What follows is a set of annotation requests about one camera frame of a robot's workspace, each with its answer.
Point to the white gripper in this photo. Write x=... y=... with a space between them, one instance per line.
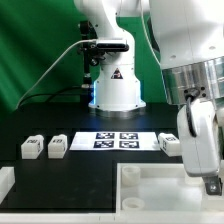
x=201 y=154

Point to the white square tabletop part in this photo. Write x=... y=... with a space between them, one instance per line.
x=162 y=187

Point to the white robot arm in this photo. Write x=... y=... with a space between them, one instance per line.
x=190 y=39

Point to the white front fence bar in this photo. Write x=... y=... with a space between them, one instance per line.
x=121 y=218

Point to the white marker sheet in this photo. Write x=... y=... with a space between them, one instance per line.
x=109 y=140

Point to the white left fence block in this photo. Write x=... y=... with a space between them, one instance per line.
x=7 y=180

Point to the black camera stand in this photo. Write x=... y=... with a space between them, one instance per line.
x=87 y=32

